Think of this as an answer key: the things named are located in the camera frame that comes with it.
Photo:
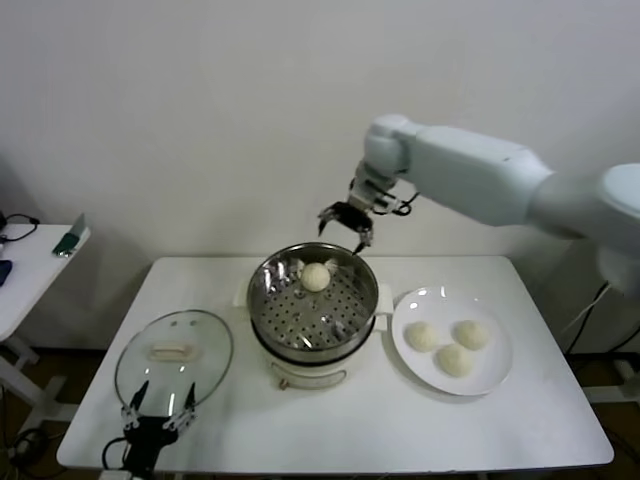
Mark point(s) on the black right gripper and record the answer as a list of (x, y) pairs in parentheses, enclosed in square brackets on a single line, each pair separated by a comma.
[(355, 217)]

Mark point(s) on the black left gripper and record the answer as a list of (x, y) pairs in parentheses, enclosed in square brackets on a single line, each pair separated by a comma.
[(147, 435)]

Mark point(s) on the white steamed baozi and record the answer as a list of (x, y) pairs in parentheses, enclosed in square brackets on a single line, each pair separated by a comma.
[(421, 336), (315, 277), (454, 361), (471, 334)]

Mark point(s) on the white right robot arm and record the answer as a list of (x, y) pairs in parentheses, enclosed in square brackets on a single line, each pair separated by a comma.
[(475, 175)]

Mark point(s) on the stainless steel steamer basket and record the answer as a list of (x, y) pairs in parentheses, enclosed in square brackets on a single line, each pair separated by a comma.
[(310, 320)]

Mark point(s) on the white round plate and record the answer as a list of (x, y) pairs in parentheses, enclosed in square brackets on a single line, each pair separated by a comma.
[(450, 310)]

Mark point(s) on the white side table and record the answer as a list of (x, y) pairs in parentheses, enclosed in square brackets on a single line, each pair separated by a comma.
[(30, 280)]

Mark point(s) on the blue handheld object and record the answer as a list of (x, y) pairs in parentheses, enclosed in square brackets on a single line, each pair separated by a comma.
[(4, 272)]

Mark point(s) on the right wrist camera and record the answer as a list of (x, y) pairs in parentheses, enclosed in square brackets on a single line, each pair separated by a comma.
[(386, 204)]

